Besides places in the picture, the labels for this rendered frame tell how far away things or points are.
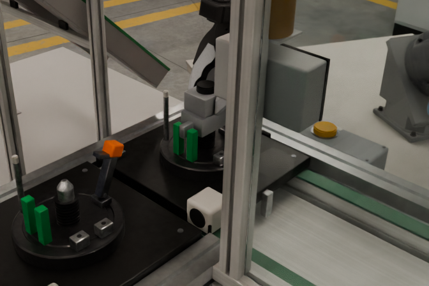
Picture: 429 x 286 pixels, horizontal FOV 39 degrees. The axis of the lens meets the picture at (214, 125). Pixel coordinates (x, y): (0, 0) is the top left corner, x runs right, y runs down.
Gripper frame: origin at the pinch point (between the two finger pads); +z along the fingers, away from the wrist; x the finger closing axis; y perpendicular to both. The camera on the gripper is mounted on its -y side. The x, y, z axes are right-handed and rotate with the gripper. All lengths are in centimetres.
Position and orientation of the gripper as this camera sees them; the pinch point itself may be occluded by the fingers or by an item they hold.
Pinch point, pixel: (203, 99)
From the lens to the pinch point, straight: 88.5
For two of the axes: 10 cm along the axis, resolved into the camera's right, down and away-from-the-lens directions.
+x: -7.4, -3.6, 5.6
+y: 4.8, 2.9, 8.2
